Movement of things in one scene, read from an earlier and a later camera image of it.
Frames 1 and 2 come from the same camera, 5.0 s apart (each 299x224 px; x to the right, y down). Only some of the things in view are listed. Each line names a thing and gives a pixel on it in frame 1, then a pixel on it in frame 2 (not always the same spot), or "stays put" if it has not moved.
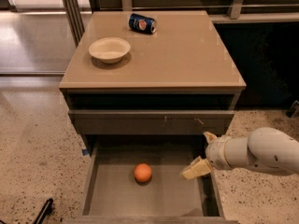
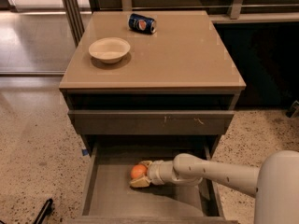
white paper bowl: x=109 y=49 stays put
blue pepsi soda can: x=142 y=24 stays put
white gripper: x=216 y=153 -> x=154 y=173
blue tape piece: x=85 y=152 stays put
